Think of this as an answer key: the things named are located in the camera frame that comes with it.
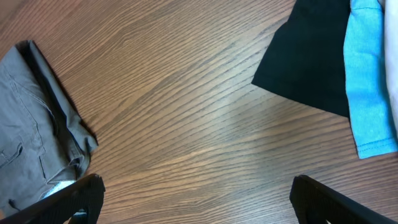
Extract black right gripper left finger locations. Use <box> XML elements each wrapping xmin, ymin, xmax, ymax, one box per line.
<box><xmin>1</xmin><ymin>174</ymin><xmax>105</xmax><ymax>224</ymax></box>

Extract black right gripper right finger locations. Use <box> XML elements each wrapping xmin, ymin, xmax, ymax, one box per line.
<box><xmin>289</xmin><ymin>175</ymin><xmax>397</xmax><ymax>224</ymax></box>

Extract grey shorts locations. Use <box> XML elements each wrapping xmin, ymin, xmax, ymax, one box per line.
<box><xmin>1</xmin><ymin>40</ymin><xmax>98</xmax><ymax>217</ymax></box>

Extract black folded garment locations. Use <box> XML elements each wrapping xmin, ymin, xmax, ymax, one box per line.
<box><xmin>252</xmin><ymin>0</ymin><xmax>350</xmax><ymax>117</ymax></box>

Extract light blue garment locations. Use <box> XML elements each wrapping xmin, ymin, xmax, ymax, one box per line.
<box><xmin>343</xmin><ymin>0</ymin><xmax>397</xmax><ymax>159</ymax></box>

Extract beige shorts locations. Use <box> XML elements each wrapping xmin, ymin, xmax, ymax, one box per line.
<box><xmin>378</xmin><ymin>0</ymin><xmax>397</xmax><ymax>131</ymax></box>

